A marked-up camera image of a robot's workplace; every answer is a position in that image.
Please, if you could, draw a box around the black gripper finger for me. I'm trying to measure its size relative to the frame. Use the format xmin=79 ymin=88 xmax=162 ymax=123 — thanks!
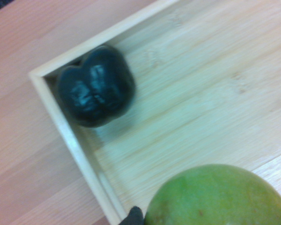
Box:
xmin=120 ymin=205 xmax=145 ymax=225

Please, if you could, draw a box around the green apple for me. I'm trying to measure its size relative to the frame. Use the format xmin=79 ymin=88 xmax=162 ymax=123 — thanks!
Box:
xmin=143 ymin=164 xmax=281 ymax=225

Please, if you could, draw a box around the wooden tray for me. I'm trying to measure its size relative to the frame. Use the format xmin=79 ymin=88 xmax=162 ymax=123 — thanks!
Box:
xmin=28 ymin=0 xmax=281 ymax=225

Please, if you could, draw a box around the dark black plum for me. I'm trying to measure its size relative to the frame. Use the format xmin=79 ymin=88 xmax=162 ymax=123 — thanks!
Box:
xmin=57 ymin=45 xmax=136 ymax=128

